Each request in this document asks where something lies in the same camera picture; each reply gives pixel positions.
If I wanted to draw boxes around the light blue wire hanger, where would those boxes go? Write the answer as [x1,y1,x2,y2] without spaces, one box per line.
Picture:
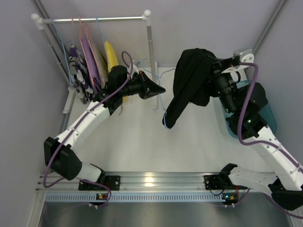
[134,57,177,130]

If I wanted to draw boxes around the black trousers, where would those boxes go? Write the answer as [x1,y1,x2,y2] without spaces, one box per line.
[162,48,216,129]

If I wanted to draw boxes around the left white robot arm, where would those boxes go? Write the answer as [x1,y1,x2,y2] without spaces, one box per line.
[44,65,166,187]

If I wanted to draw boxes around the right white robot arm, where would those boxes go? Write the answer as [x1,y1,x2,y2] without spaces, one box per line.
[208,57,303,210]

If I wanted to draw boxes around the yellow trousers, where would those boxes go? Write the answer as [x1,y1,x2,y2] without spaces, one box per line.
[105,40,127,92]

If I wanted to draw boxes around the purple trousers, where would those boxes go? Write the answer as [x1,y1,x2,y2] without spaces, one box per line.
[83,37,101,94]

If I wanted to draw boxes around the grey trousers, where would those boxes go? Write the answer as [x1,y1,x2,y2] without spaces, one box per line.
[91,42,108,88]

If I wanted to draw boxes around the blue hanger far left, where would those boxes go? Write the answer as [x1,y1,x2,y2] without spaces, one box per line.
[51,18,73,86]

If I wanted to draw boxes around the white metal clothes rack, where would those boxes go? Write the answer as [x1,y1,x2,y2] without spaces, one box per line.
[30,9,160,114]

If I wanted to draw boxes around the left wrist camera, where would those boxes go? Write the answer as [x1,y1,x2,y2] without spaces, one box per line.
[132,61,141,74]

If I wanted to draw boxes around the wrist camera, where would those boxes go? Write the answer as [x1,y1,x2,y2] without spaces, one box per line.
[226,48,254,72]
[132,61,141,74]

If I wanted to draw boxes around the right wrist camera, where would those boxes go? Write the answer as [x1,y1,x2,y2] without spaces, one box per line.
[226,48,254,72]

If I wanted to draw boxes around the pink wire hanger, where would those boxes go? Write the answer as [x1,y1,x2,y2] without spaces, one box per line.
[71,17,94,88]
[80,22,108,87]

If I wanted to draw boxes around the aluminium mounting rail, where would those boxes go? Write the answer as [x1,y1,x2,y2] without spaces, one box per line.
[36,172,248,205]

